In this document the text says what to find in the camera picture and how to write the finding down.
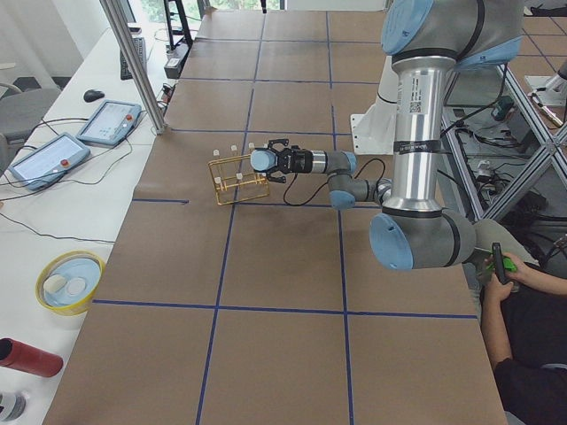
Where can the light blue plastic cup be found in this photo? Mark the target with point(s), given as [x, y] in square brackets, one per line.
[262, 160]

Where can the far teach pendant tablet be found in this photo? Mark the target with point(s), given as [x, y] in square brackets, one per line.
[110, 124]

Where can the red thermos bottle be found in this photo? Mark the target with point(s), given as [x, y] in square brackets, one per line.
[29, 359]

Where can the light blue plate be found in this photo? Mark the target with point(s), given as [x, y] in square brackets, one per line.
[82, 276]

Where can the grey office chair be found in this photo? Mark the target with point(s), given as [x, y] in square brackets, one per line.
[20, 113]

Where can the gold wire cup holder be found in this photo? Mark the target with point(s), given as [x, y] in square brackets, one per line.
[234, 179]

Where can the near teach pendant tablet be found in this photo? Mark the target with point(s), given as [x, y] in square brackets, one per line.
[49, 163]

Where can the green black hand controller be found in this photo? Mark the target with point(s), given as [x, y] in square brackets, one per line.
[500, 264]

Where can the seated person with controller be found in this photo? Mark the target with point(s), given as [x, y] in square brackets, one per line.
[523, 324]

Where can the black computer mouse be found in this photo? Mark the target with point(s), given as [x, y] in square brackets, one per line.
[92, 95]

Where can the aluminium frame post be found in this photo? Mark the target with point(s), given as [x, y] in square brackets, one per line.
[119, 26]

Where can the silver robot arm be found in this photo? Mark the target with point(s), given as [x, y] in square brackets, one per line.
[425, 41]

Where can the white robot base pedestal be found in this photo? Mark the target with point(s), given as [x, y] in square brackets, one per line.
[373, 131]

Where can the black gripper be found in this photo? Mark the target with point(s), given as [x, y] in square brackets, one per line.
[299, 160]

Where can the teach pendant tablet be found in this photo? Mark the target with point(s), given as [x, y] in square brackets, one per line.
[110, 124]
[49, 163]

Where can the yellow rimmed bowl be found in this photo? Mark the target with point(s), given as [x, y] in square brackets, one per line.
[69, 310]

